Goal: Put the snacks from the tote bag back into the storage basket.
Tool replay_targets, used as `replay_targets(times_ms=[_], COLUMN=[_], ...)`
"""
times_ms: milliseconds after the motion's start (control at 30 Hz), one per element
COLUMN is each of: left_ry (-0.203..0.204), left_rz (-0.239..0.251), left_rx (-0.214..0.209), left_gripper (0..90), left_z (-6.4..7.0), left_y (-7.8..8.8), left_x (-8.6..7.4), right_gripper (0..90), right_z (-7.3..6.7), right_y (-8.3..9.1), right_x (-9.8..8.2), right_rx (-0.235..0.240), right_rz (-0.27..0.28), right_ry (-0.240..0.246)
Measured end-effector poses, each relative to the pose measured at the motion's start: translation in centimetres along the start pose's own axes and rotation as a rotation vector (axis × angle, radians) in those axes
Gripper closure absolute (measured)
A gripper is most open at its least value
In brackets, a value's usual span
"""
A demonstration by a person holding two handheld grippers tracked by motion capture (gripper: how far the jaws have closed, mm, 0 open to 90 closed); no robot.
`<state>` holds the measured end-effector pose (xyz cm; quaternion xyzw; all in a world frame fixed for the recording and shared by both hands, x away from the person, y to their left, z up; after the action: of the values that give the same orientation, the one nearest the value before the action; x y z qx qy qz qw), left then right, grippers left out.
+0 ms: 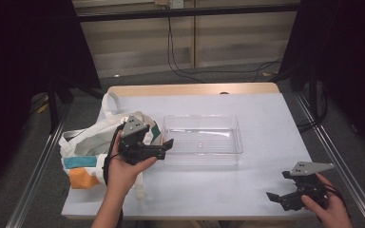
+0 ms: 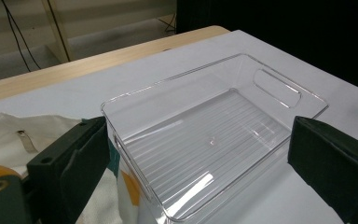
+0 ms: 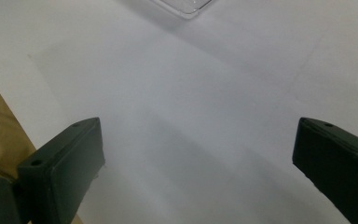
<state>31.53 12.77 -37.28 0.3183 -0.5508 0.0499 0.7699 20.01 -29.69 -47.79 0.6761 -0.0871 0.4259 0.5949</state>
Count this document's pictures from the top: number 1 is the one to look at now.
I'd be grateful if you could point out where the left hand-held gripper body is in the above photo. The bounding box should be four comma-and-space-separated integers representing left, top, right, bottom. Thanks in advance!
117, 115, 156, 166

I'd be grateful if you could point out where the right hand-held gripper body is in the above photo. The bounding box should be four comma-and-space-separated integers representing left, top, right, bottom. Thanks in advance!
279, 161, 336, 212

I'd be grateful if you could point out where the clear plastic container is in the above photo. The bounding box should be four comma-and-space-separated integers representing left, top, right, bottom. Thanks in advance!
162, 114, 244, 167

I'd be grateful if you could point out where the white canvas tote bag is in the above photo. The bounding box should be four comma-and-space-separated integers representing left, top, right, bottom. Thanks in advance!
58, 91, 164, 201

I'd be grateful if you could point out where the person's left hand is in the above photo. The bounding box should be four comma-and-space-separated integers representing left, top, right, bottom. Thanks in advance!
107, 134, 158, 199

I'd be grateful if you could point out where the person's right hand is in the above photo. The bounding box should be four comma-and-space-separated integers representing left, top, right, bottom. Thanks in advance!
300, 173, 354, 228

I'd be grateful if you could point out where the white table cover sheet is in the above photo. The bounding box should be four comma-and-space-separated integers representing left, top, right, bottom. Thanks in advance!
61, 92, 322, 219

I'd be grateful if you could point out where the black metal stand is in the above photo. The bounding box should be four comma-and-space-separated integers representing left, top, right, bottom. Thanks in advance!
46, 79, 74, 136

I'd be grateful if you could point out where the black curtain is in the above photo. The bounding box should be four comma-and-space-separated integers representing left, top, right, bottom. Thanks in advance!
0, 0, 103, 200
279, 0, 365, 162

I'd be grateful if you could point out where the black horizontal bar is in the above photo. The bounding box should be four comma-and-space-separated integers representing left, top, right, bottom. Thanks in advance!
75, 3, 302, 23

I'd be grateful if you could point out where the metal floor rail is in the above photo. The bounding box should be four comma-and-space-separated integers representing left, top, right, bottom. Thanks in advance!
294, 91, 365, 228
5, 126, 65, 228

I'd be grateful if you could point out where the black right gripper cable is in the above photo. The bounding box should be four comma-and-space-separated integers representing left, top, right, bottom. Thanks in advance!
324, 183, 351, 219

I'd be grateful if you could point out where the black cable bundle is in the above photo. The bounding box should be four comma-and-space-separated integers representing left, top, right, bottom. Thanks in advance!
296, 82, 329, 132

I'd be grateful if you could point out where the black hanging wall cable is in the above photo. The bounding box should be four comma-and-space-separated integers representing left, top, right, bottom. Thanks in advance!
165, 17, 205, 84

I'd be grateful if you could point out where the black floor cable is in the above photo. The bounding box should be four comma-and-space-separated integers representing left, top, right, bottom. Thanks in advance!
183, 56, 284, 77

